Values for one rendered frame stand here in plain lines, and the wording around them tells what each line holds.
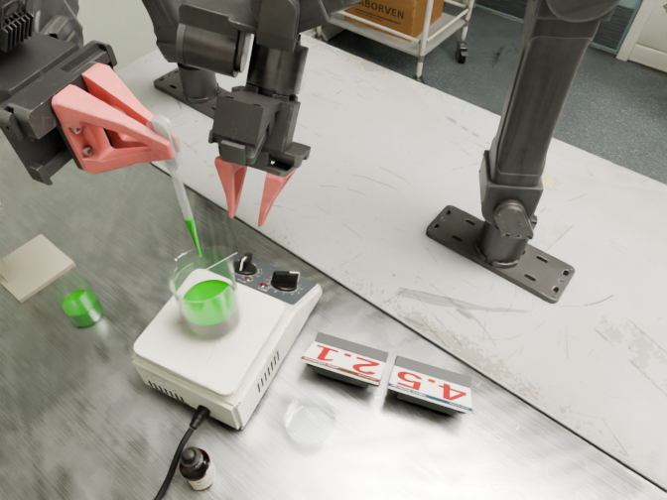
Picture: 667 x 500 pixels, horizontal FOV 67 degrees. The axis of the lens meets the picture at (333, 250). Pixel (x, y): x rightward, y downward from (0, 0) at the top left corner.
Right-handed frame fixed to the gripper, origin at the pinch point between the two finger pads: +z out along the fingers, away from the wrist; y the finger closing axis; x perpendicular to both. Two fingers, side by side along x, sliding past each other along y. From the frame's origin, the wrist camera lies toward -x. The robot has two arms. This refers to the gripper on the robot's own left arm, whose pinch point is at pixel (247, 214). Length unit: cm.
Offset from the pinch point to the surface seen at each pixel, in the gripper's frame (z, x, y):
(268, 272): 7.3, 1.6, 3.6
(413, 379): 11.1, -6.1, 23.7
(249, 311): 7.3, -8.4, 4.3
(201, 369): 11.3, -14.9, 2.2
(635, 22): -65, 253, 118
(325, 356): 11.6, -6.1, 13.4
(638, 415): 8.3, -4.0, 49.0
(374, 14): -34, 218, -11
